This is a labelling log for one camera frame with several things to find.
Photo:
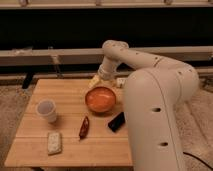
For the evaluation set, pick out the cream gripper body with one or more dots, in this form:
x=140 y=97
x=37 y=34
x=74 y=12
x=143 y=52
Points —
x=94 y=81

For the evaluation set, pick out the dried red pepper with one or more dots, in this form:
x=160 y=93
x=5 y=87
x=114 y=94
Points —
x=84 y=128

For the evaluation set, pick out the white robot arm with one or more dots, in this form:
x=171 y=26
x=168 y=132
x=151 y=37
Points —
x=150 y=93

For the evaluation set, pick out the orange bowl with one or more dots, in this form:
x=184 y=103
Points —
x=100 y=99

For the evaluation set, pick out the small white packet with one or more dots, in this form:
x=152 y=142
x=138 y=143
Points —
x=120 y=82

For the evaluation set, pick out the black rectangular object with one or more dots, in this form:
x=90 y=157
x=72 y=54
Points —
x=117 y=122

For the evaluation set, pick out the wooden table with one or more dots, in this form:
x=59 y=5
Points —
x=101 y=146

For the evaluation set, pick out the white plastic cup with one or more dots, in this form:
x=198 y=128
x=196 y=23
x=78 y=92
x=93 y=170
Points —
x=46 y=109

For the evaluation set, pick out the white sponge block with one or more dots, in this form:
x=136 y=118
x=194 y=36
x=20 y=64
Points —
x=54 y=143

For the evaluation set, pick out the white wall rail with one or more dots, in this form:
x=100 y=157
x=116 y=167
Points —
x=30 y=57

